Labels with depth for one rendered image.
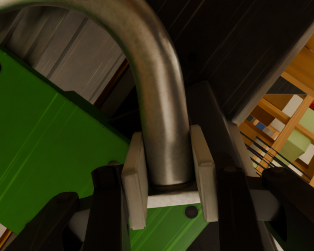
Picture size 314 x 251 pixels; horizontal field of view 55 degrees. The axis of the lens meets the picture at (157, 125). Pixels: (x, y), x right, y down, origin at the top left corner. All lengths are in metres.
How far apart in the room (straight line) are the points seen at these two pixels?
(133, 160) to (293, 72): 0.86
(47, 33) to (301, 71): 0.83
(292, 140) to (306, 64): 2.49
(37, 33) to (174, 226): 0.18
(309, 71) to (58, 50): 0.70
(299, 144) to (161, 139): 3.31
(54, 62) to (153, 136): 0.46
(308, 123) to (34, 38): 3.56
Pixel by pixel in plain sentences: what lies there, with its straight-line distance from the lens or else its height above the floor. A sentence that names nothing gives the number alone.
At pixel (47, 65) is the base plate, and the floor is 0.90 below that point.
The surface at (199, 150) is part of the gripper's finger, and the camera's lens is 0.15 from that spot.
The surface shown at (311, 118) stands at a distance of 3.79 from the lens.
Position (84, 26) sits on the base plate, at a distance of 0.62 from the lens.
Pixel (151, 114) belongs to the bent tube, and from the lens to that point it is 0.18.
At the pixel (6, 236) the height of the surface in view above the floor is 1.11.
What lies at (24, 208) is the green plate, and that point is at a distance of 0.26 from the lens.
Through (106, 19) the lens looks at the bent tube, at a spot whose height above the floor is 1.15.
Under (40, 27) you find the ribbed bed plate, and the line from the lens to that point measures 0.25.
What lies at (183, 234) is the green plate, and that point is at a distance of 0.24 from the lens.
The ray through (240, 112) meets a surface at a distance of 0.27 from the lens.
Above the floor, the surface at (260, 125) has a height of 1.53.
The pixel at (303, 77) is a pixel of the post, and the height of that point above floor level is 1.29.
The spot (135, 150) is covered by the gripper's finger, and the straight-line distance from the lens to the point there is 0.17.
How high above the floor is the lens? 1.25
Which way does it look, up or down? 13 degrees down
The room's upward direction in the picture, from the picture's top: 129 degrees clockwise
